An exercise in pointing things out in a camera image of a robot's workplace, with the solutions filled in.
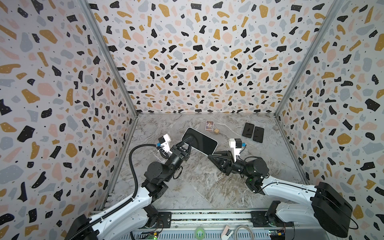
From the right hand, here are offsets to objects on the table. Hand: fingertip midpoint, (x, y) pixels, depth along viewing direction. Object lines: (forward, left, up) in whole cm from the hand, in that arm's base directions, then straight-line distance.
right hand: (209, 157), depth 59 cm
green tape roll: (-21, +4, -34) cm, 40 cm away
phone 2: (+40, -31, -34) cm, 61 cm away
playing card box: (+44, -2, -33) cm, 56 cm away
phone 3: (+38, -38, -35) cm, 64 cm away
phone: (+7, +3, 0) cm, 8 cm away
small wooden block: (+39, -7, -34) cm, 52 cm away
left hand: (+6, +7, +5) cm, 10 cm away
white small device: (-22, -9, -31) cm, 39 cm away
